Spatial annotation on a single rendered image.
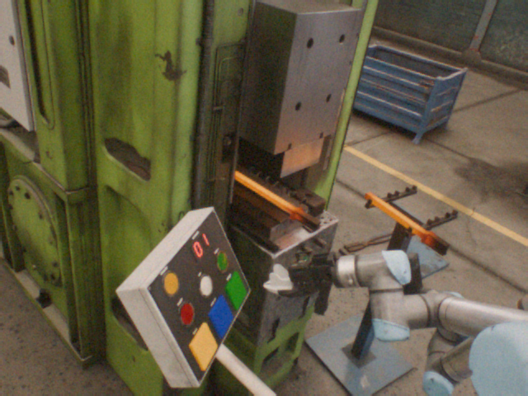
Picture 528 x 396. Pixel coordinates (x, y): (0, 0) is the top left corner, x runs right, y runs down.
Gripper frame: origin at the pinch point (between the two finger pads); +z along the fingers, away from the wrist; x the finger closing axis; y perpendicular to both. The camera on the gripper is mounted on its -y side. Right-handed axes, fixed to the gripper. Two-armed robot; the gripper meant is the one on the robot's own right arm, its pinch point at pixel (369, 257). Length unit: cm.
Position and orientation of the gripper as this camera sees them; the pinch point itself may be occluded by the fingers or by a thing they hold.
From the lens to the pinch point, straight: 149.1
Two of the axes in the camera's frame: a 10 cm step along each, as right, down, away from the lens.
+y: -1.3, 8.4, 5.2
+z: -7.1, -4.4, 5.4
